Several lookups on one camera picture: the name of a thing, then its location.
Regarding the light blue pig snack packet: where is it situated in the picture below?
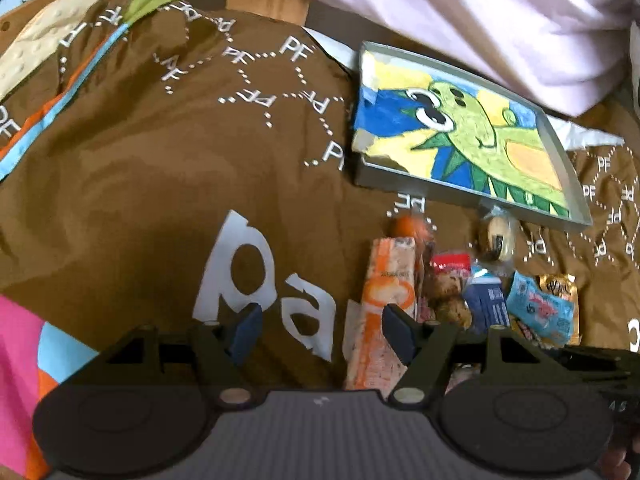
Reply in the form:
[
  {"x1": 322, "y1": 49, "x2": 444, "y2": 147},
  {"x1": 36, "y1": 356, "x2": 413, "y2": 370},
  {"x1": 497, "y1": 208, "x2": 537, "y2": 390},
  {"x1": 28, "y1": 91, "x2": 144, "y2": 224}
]
[{"x1": 506, "y1": 272, "x2": 574, "y2": 346}]

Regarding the brown paul frank blanket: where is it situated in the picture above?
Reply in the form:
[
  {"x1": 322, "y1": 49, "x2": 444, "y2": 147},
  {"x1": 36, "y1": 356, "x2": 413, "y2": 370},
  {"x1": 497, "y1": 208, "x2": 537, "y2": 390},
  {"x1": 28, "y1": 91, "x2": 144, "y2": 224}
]
[{"x1": 0, "y1": 0, "x2": 640, "y2": 480}]

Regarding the small orange mandarin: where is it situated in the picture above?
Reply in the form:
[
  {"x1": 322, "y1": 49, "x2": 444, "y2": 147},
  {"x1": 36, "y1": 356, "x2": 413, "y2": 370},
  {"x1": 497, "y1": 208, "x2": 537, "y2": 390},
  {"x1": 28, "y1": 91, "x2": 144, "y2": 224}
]
[{"x1": 390, "y1": 214, "x2": 433, "y2": 242}]

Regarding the pink bed sheet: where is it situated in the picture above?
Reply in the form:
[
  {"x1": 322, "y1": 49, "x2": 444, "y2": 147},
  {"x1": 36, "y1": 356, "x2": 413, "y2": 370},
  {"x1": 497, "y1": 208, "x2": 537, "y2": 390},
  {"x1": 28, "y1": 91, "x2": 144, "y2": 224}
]
[{"x1": 320, "y1": 0, "x2": 639, "y2": 117}]

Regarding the orange white cracker packet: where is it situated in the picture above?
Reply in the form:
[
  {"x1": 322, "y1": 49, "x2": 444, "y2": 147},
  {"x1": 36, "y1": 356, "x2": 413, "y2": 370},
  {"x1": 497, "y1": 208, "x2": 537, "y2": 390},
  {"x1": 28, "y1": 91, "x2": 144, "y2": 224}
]
[{"x1": 342, "y1": 235, "x2": 419, "y2": 395}]

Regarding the grey tray with dinosaur picture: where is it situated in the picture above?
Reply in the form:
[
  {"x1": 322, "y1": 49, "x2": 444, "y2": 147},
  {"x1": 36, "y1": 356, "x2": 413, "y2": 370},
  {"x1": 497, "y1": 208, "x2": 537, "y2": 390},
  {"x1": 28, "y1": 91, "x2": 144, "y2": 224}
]
[{"x1": 352, "y1": 42, "x2": 592, "y2": 231}]

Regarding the clear round pastry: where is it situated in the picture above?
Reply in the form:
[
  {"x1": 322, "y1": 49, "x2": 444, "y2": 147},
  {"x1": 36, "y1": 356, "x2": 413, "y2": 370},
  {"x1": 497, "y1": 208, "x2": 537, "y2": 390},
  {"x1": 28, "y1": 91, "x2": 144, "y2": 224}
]
[{"x1": 478, "y1": 205, "x2": 518, "y2": 263}]

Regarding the person's right hand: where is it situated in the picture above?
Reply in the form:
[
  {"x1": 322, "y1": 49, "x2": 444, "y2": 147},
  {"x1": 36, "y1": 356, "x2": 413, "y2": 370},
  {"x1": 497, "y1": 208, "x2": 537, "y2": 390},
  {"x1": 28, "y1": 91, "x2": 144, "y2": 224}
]
[{"x1": 599, "y1": 444, "x2": 632, "y2": 480}]

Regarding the red quail egg packet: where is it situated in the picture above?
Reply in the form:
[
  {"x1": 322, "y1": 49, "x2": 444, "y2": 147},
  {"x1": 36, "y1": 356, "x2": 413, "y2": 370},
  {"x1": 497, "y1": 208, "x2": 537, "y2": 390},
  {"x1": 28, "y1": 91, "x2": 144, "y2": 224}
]
[{"x1": 426, "y1": 252, "x2": 473, "y2": 330}]

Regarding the dark blue snack packet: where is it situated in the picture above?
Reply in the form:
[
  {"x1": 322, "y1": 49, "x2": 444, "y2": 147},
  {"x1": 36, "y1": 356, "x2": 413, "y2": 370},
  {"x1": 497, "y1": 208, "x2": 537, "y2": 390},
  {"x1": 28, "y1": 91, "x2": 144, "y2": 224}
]
[{"x1": 462, "y1": 264, "x2": 510, "y2": 334}]

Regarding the gold brown snack packet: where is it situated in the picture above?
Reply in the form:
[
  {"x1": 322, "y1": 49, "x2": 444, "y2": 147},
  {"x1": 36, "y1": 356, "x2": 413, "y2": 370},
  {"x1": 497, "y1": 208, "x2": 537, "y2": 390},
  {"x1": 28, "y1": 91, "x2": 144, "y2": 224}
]
[{"x1": 537, "y1": 274, "x2": 582, "y2": 346}]

